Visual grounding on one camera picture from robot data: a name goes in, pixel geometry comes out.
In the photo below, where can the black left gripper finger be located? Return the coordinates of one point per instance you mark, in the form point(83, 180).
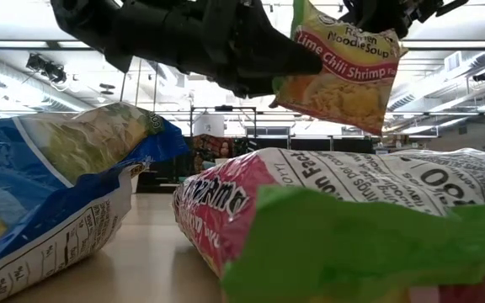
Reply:
point(259, 54)

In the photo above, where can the green lime shrimp noodle pack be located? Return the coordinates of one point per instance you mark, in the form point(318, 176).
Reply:
point(343, 84)
point(352, 235)

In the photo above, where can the blue Maruchan noodle pack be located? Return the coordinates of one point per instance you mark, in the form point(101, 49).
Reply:
point(36, 189)

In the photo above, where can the white box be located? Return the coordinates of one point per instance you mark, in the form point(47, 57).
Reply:
point(209, 125)

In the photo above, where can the black partition panels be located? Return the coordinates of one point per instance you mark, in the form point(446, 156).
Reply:
point(310, 145)

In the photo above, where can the shelf of colourful goods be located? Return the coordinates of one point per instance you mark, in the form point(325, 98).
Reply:
point(213, 151)

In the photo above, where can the black stage light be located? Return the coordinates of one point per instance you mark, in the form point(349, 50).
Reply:
point(46, 67)

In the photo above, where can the black ceiling speaker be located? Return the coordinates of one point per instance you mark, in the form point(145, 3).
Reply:
point(482, 76)

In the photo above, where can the black aluminium table frame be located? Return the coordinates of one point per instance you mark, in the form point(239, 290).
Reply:
point(154, 187)

